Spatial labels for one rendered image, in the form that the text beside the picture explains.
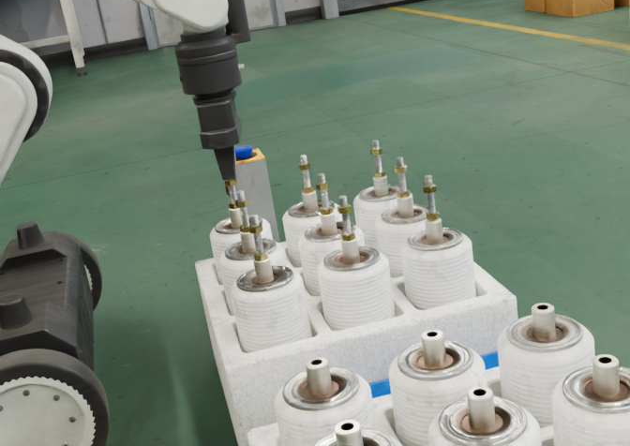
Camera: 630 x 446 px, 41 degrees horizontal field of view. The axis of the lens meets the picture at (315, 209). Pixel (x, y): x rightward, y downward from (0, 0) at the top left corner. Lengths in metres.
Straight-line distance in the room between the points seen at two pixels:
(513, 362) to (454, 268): 0.28
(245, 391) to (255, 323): 0.08
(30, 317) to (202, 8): 0.49
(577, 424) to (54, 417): 0.71
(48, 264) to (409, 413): 0.85
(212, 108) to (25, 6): 4.94
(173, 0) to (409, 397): 0.64
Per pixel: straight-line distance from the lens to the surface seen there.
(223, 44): 1.23
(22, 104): 1.27
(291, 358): 1.08
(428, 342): 0.85
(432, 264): 1.12
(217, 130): 1.24
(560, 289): 1.58
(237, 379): 1.08
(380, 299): 1.11
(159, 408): 1.38
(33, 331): 1.23
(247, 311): 1.09
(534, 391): 0.88
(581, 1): 4.78
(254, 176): 1.46
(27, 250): 1.57
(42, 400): 1.21
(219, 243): 1.30
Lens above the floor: 0.68
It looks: 19 degrees down
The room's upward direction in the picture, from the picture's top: 9 degrees counter-clockwise
